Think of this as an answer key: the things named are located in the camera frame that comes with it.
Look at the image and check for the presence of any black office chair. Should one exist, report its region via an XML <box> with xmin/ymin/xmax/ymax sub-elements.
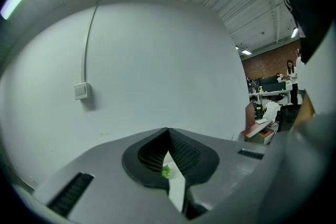
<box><xmin>276</xmin><ymin>104</ymin><xmax>301</xmax><ymax>133</ymax></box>

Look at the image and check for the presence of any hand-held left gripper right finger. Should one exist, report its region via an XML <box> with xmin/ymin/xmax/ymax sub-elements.
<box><xmin>167</xmin><ymin>127</ymin><xmax>268</xmax><ymax>218</ymax></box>

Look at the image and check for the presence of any small green potted plant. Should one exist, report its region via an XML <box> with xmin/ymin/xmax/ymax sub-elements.
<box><xmin>161</xmin><ymin>164</ymin><xmax>172</xmax><ymax>179</ymax></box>

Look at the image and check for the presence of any white office desk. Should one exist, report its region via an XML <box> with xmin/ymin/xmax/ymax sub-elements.
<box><xmin>248</xmin><ymin>83</ymin><xmax>292</xmax><ymax>103</ymax></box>

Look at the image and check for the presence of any white wall switch box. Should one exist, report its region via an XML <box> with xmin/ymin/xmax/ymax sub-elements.
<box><xmin>73</xmin><ymin>82</ymin><xmax>92</xmax><ymax>101</ymax></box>

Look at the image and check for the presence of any red storage box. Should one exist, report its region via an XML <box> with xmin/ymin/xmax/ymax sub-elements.
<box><xmin>240</xmin><ymin>101</ymin><xmax>277</xmax><ymax>145</ymax></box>

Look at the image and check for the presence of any white wall conduit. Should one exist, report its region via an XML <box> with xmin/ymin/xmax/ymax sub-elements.
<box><xmin>80</xmin><ymin>0</ymin><xmax>103</xmax><ymax>85</ymax></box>

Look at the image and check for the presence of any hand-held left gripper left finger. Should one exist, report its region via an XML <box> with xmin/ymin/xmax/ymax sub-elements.
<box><xmin>34</xmin><ymin>127</ymin><xmax>190</xmax><ymax>224</ymax></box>

